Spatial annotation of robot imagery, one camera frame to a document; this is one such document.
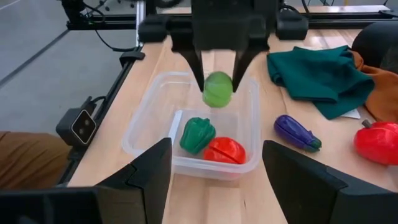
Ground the person's leg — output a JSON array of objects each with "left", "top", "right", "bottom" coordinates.
[{"left": 0, "top": 130, "right": 73, "bottom": 191}]

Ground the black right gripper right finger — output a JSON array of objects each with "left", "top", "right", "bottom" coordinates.
[{"left": 261, "top": 140, "right": 349, "bottom": 224}]

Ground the silver aluminium post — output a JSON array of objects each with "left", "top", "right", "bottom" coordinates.
[{"left": 135, "top": 0, "right": 147, "bottom": 48}]

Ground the orange cloth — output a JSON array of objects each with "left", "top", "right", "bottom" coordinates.
[{"left": 351, "top": 50, "right": 398, "bottom": 123}]

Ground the light green toy cabbage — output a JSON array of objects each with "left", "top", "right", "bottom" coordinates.
[{"left": 201, "top": 71, "right": 234, "bottom": 109}]

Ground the dark green cloth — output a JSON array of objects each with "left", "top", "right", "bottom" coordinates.
[{"left": 266, "top": 45, "right": 376, "bottom": 121}]

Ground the black cable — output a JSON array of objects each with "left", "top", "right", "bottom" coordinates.
[{"left": 81, "top": 2, "right": 138, "bottom": 54}]

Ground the black table clamp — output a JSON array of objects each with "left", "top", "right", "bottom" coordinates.
[{"left": 119, "top": 50, "right": 146, "bottom": 68}]

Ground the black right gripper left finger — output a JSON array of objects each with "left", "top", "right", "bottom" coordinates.
[{"left": 96, "top": 138, "right": 173, "bottom": 224}]

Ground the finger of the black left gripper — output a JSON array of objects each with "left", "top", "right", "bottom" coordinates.
[
  {"left": 231, "top": 46, "right": 269, "bottom": 93},
  {"left": 179, "top": 49, "right": 205, "bottom": 93}
]

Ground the red toy bell pepper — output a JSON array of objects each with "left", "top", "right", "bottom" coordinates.
[{"left": 353, "top": 119, "right": 398, "bottom": 166}]

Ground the green toy bell pepper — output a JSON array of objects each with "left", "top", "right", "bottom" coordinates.
[{"left": 179, "top": 117, "right": 217, "bottom": 156}]

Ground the small white card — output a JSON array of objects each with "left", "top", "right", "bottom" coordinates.
[{"left": 340, "top": 108, "right": 362, "bottom": 120}]

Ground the black plant pot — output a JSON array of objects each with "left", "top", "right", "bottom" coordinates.
[{"left": 351, "top": 20, "right": 398, "bottom": 75}]

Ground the purple toy eggplant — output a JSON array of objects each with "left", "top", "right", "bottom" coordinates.
[{"left": 273, "top": 114, "right": 323, "bottom": 154}]

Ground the clear plastic tupperware container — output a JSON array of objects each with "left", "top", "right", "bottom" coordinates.
[{"left": 121, "top": 71, "right": 262, "bottom": 182}]

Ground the red toy tomato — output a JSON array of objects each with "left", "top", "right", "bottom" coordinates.
[{"left": 202, "top": 136, "right": 248, "bottom": 166}]

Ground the black table-level camera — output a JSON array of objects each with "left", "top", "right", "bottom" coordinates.
[{"left": 55, "top": 96, "right": 98, "bottom": 148}]

